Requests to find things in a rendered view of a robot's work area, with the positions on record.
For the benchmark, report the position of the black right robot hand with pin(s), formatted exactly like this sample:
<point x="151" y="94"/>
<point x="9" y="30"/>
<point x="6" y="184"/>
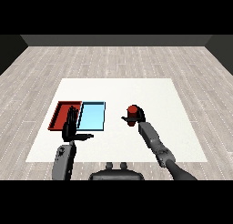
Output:
<point x="140" y="113"/>

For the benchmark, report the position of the shallow red open box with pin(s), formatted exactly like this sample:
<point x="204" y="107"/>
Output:
<point x="62" y="115"/>

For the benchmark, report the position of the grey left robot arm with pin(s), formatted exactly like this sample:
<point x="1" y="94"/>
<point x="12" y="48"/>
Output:
<point x="64" y="160"/>

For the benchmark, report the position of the shallow light blue open box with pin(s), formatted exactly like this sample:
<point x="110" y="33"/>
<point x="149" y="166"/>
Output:
<point x="92" y="116"/>

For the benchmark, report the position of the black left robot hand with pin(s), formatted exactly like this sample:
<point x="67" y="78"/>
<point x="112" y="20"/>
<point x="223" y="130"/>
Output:
<point x="69" y="129"/>

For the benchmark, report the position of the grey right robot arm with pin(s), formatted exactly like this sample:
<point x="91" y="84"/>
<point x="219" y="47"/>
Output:
<point x="159" y="148"/>

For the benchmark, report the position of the dark grey robot body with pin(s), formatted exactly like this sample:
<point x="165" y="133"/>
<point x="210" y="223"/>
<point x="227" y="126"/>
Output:
<point x="116" y="174"/>

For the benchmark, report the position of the small red can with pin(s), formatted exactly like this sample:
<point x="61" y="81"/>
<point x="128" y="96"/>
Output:
<point x="132" y="113"/>

